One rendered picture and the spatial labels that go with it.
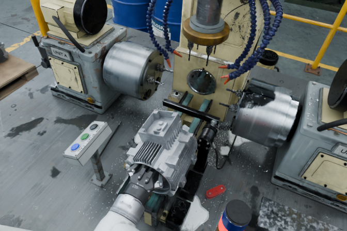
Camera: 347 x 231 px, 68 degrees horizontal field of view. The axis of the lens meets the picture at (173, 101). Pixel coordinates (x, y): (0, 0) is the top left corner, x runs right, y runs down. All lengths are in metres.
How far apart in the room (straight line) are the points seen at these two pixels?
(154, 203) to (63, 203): 0.38
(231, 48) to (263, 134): 0.44
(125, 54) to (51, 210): 0.69
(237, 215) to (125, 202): 0.32
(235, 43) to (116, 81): 0.56
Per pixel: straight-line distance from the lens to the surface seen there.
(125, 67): 1.14
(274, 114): 1.01
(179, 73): 1.27
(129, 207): 0.79
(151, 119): 0.93
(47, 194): 1.20
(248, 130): 1.04
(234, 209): 0.66
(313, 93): 1.13
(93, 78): 1.25
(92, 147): 0.95
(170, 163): 0.84
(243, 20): 1.19
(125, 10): 3.09
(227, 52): 1.27
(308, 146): 1.04
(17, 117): 1.52
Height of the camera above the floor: 1.80
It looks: 44 degrees down
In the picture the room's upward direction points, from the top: 4 degrees clockwise
